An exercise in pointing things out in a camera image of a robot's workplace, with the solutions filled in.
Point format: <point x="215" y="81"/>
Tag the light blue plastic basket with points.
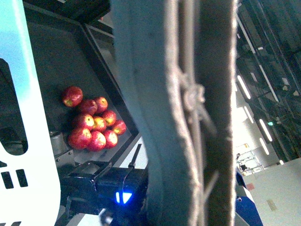
<point x="34" y="198"/>

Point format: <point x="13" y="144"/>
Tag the dark wooden display stand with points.
<point x="66" y="53"/>

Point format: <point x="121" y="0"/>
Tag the red apple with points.
<point x="72" y="96"/>

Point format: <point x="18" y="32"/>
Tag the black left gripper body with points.
<point x="97" y="185"/>

